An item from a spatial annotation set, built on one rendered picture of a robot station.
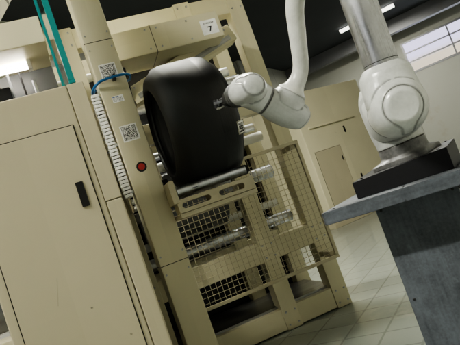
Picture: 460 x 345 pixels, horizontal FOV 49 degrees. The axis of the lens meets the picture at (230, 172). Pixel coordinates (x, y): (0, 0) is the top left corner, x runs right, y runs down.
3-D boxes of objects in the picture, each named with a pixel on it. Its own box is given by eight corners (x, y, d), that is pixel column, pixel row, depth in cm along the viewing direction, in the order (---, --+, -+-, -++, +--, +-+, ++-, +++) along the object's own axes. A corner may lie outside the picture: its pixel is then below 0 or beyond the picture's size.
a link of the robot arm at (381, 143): (419, 133, 171) (393, 74, 173) (431, 131, 153) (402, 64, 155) (374, 152, 174) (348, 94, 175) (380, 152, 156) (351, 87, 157)
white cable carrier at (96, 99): (125, 198, 219) (90, 95, 222) (124, 199, 224) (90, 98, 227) (135, 194, 220) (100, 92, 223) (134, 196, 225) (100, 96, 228)
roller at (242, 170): (176, 198, 216) (173, 188, 215) (174, 198, 220) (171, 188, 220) (250, 174, 226) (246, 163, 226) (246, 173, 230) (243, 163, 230)
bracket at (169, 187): (174, 205, 211) (166, 182, 212) (162, 212, 249) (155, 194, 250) (181, 202, 212) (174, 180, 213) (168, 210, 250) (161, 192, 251)
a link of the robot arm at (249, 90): (220, 99, 174) (253, 117, 177) (234, 91, 159) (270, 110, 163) (233, 72, 176) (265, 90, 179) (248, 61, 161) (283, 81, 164)
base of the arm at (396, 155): (445, 142, 169) (438, 126, 169) (426, 153, 152) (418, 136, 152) (395, 161, 180) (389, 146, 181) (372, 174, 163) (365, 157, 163)
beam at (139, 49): (113, 62, 252) (104, 34, 253) (112, 79, 276) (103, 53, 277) (225, 34, 270) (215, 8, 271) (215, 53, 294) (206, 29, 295)
